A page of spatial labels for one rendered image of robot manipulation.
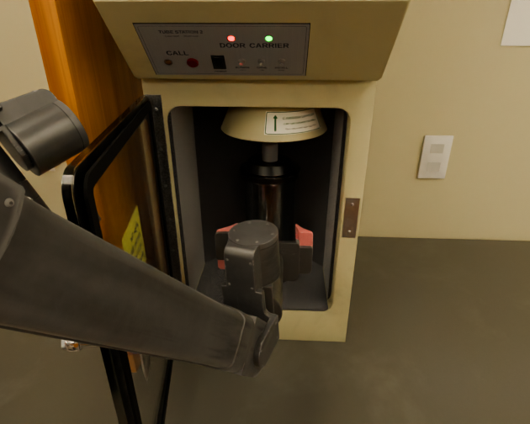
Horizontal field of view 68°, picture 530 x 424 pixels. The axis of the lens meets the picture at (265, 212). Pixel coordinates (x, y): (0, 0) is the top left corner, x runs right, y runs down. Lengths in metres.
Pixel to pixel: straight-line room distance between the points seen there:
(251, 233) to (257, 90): 0.21
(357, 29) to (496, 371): 0.61
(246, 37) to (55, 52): 0.22
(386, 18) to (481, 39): 0.62
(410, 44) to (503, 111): 0.28
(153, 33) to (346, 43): 0.21
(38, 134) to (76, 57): 0.14
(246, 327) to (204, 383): 0.34
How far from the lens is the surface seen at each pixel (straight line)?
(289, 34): 0.48
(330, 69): 0.52
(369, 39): 0.49
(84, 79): 0.56
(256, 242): 0.43
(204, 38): 0.49
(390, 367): 0.77
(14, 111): 0.46
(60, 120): 0.45
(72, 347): 0.44
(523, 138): 1.18
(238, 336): 0.39
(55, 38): 0.54
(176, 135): 0.62
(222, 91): 0.57
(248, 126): 0.61
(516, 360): 0.87
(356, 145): 0.59
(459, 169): 1.14
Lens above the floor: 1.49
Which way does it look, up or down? 27 degrees down
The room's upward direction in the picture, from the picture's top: straight up
